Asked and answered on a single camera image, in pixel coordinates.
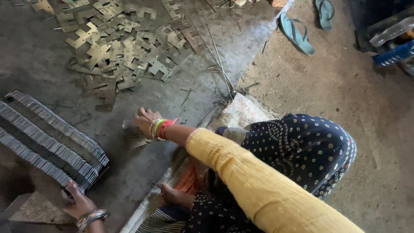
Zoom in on grey metal block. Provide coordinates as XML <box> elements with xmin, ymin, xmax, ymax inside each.
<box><xmin>0</xmin><ymin>191</ymin><xmax>76</xmax><ymax>233</ymax></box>

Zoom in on silver patterned wrist bangles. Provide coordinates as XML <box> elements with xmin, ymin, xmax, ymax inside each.
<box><xmin>76</xmin><ymin>209</ymin><xmax>110</xmax><ymax>232</ymax></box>

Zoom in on person's right hand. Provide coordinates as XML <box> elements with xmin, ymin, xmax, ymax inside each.
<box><xmin>134</xmin><ymin>107</ymin><xmax>164</xmax><ymax>140</ymax></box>

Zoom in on blue plastic bottle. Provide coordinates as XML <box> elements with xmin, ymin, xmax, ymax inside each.
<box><xmin>372</xmin><ymin>40</ymin><xmax>414</xmax><ymax>68</ymax></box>

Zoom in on red and green wrist bangles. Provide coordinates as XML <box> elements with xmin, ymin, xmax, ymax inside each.
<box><xmin>149</xmin><ymin>117</ymin><xmax>179</xmax><ymax>142</ymax></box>

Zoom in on dark crate with clutter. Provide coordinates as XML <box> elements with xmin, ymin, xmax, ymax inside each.
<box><xmin>350</xmin><ymin>0</ymin><xmax>414</xmax><ymax>77</ymax></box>

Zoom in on teal flip-flop sandal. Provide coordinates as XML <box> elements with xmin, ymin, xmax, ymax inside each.
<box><xmin>278</xmin><ymin>13</ymin><xmax>316</xmax><ymax>56</ymax></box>
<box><xmin>314</xmin><ymin>0</ymin><xmax>336</xmax><ymax>31</ymax></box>

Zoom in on person's left hand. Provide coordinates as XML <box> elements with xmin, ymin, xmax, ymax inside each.
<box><xmin>61</xmin><ymin>179</ymin><xmax>97</xmax><ymax>220</ymax></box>

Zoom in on person's bare foot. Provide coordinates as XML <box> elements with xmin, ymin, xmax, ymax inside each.
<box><xmin>157</xmin><ymin>183</ymin><xmax>195</xmax><ymax>209</ymax></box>

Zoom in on metal hinge plate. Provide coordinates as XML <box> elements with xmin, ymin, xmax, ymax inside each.
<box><xmin>122</xmin><ymin>119</ymin><xmax>156</xmax><ymax>150</ymax></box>

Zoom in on clear plastic bottle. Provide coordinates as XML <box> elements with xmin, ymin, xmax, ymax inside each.
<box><xmin>370</xmin><ymin>16</ymin><xmax>414</xmax><ymax>48</ymax></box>

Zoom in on orange cloth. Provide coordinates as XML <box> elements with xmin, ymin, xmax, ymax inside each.
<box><xmin>175</xmin><ymin>163</ymin><xmax>202</xmax><ymax>195</ymax></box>

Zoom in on dark dotted skirt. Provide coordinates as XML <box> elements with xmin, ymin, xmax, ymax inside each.
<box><xmin>136</xmin><ymin>113</ymin><xmax>358</xmax><ymax>233</ymax></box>

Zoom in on white woven sack mat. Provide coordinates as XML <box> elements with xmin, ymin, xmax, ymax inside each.
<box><xmin>120</xmin><ymin>93</ymin><xmax>280</xmax><ymax>233</ymax></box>

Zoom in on thin metal rods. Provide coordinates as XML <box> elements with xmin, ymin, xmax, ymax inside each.
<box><xmin>199</xmin><ymin>10</ymin><xmax>235</xmax><ymax>100</ymax></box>

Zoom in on loose pile of hinge plates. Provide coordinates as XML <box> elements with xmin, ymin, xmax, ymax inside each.
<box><xmin>31</xmin><ymin>0</ymin><xmax>207</xmax><ymax>113</ymax></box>

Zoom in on stacked rows of metal plates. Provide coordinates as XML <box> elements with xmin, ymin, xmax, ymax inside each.
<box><xmin>0</xmin><ymin>90</ymin><xmax>110</xmax><ymax>195</ymax></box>

